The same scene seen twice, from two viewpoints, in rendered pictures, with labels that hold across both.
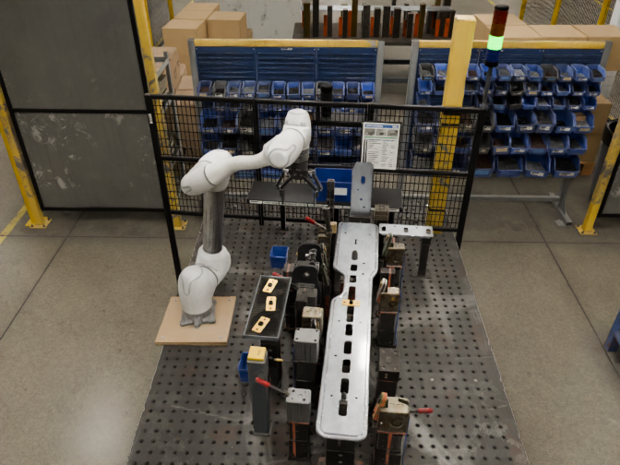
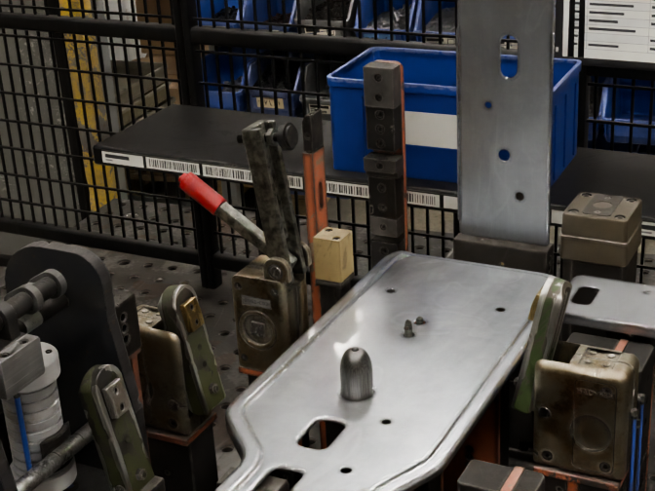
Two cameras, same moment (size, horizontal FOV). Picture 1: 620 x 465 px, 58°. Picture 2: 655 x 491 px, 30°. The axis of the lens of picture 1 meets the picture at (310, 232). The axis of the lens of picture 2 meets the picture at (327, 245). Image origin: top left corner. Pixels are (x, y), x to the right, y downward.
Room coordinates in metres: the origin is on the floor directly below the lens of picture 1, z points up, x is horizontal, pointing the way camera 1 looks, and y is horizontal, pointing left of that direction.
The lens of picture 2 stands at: (1.30, -0.58, 1.61)
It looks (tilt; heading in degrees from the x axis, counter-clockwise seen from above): 24 degrees down; 22
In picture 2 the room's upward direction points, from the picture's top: 3 degrees counter-clockwise
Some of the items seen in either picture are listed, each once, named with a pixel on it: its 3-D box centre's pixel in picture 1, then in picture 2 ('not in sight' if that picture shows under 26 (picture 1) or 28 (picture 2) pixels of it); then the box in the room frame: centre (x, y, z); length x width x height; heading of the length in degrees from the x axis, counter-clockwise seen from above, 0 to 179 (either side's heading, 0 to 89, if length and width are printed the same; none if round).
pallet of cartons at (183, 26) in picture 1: (214, 59); not in sight; (6.87, 1.18, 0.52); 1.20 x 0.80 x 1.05; 176
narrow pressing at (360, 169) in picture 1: (361, 190); (503, 107); (2.64, -0.28, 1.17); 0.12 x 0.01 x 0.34; 84
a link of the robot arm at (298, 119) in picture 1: (296, 129); not in sight; (2.04, 0.05, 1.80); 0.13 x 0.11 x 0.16; 163
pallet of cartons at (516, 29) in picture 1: (532, 95); not in sight; (5.29, -2.19, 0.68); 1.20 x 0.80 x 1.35; 91
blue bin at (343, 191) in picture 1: (339, 184); (454, 115); (2.82, -0.17, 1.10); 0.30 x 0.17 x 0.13; 86
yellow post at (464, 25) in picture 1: (439, 187); not in sight; (2.95, -0.79, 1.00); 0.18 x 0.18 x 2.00; 84
